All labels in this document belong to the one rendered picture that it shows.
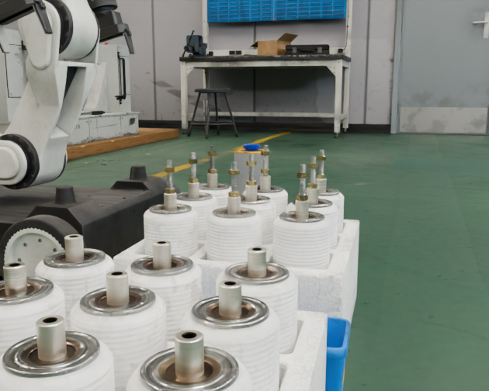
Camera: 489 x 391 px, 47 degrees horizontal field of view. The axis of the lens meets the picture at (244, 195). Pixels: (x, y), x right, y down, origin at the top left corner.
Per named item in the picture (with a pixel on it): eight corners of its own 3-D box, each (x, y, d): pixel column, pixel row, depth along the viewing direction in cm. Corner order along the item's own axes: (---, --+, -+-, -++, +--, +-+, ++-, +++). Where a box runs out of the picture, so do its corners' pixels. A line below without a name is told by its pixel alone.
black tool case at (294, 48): (288, 57, 567) (288, 46, 565) (329, 57, 560) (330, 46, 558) (284, 55, 534) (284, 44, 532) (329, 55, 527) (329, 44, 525)
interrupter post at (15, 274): (-1, 297, 59) (-3, 267, 58) (14, 289, 61) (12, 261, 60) (19, 299, 58) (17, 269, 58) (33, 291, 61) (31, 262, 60)
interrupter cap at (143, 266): (119, 276, 65) (119, 270, 65) (146, 257, 73) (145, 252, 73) (180, 281, 64) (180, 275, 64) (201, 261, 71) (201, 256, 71)
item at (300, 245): (275, 331, 92) (276, 225, 89) (269, 309, 101) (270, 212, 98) (333, 330, 93) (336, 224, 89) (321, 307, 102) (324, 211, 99)
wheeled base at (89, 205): (-148, 269, 138) (-167, 133, 131) (1, 222, 186) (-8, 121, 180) (78, 298, 119) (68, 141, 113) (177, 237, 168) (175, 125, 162)
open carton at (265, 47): (264, 59, 590) (263, 36, 586) (297, 58, 570) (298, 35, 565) (250, 57, 565) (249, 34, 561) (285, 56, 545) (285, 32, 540)
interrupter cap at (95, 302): (64, 315, 54) (64, 308, 54) (102, 288, 61) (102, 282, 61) (136, 323, 52) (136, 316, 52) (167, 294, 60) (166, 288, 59)
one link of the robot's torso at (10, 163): (-44, 186, 144) (-49, 135, 141) (9, 175, 163) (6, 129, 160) (23, 191, 138) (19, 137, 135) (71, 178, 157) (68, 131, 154)
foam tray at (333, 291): (116, 354, 99) (112, 257, 96) (193, 282, 136) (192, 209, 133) (338, 384, 89) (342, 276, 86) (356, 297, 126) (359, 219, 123)
